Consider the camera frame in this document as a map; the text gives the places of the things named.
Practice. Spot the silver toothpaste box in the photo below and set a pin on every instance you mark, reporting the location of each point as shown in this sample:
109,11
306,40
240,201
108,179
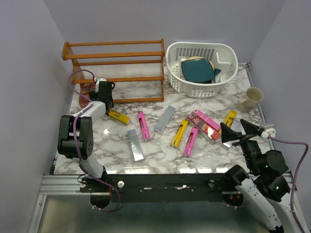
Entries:
135,145
164,120
237,127

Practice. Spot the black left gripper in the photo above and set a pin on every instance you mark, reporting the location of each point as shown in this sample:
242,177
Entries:
94,95

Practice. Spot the beige ceramic mug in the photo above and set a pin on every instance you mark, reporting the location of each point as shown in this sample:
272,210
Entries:
251,98

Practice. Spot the pink toothpaste box left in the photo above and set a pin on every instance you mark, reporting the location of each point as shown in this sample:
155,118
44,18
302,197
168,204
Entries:
143,126

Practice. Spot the white plastic basket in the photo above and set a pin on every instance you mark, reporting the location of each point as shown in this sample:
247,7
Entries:
222,56

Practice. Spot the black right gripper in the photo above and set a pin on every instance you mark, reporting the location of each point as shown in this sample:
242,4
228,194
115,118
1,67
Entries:
228,133

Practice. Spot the silver toothpaste box right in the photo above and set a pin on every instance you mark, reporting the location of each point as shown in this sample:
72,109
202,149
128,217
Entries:
237,127

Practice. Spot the teal square plate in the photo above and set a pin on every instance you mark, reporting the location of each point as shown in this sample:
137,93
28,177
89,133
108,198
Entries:
197,71

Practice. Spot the yellow toothpaste box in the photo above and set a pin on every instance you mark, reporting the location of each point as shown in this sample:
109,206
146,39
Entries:
230,118
119,117
179,134

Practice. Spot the silver toothpaste box lower left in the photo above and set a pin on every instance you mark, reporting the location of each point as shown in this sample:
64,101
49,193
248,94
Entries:
135,145

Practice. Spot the pink toothpaste box centre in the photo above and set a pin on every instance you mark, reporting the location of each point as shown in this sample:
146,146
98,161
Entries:
191,141

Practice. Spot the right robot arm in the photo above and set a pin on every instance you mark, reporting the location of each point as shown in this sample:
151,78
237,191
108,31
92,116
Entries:
264,184

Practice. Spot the large pink toothpaste box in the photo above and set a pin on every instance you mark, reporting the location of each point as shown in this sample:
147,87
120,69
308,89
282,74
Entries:
209,120

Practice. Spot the red 3D toothpaste box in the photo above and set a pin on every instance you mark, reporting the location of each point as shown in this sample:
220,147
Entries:
85,94
211,135

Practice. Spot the orange wooden three-tier shelf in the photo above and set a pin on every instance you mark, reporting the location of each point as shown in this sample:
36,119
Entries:
136,67

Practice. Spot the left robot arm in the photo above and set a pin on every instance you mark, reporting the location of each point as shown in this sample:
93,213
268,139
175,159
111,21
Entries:
75,137

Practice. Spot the beige round plate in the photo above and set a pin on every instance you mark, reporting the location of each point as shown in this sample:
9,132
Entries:
198,58

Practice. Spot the silver toothpaste box centre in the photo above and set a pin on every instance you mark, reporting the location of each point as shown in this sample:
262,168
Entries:
164,120

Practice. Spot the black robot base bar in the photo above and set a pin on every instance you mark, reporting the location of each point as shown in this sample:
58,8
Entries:
127,188

